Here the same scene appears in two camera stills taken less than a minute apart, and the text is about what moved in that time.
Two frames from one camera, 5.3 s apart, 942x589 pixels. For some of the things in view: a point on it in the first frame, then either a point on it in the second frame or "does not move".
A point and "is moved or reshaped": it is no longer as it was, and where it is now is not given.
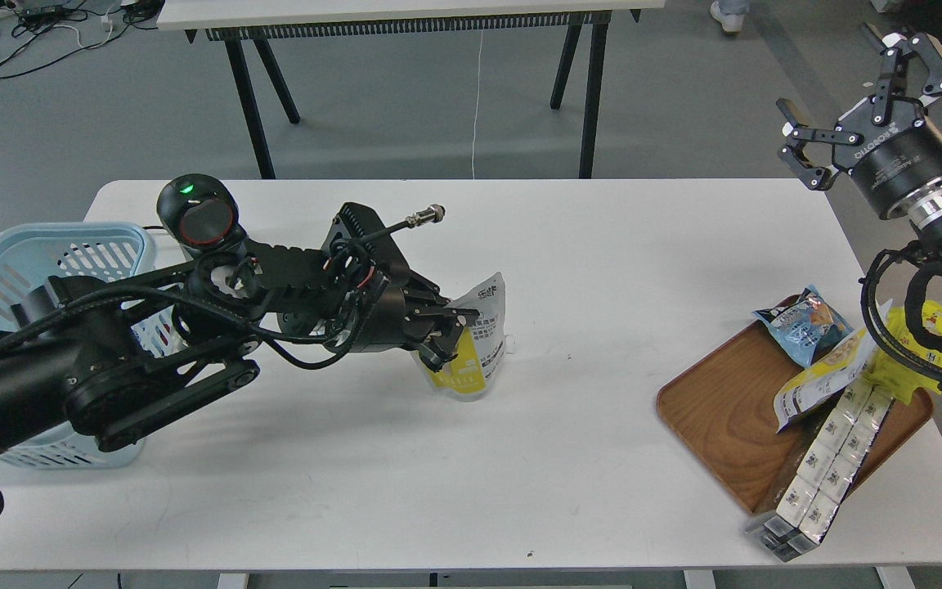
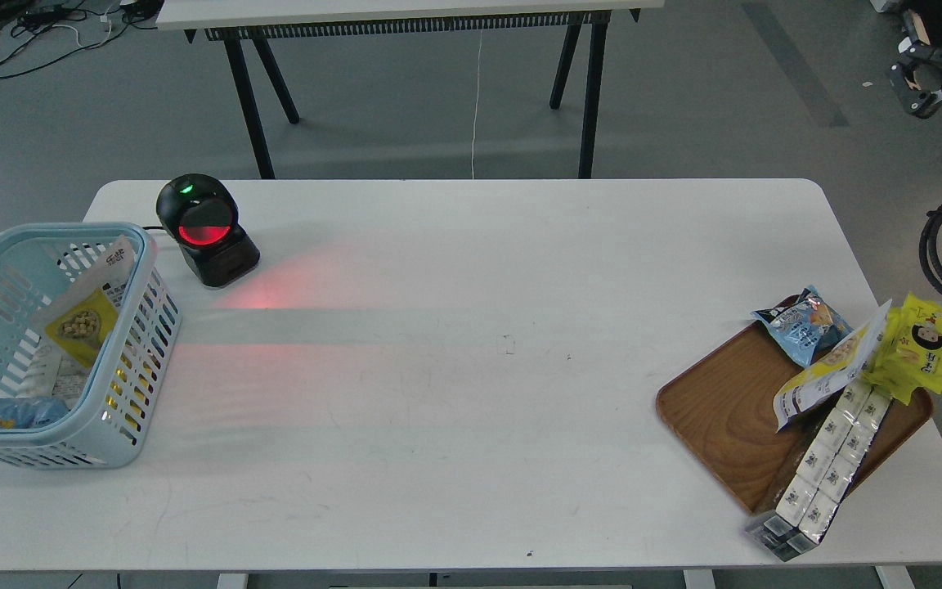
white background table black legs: x=254 y=22 does not move
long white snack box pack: x=823 y=475 does not move
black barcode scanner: x=202 y=212 does not move
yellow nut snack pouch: x=483 y=344 is moved or reshaped
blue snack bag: x=809 y=326 does not move
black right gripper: x=892 y=156 -> x=918 y=77
